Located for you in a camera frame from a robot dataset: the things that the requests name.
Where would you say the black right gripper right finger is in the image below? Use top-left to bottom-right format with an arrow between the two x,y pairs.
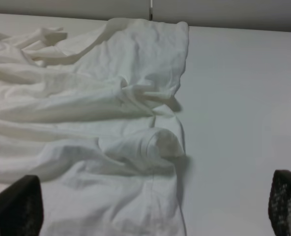
268,170 -> 291,236

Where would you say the white short sleeve shirt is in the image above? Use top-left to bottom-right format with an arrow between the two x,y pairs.
0,18 -> 189,236

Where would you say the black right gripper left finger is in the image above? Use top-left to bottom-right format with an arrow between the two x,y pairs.
0,175 -> 44,236

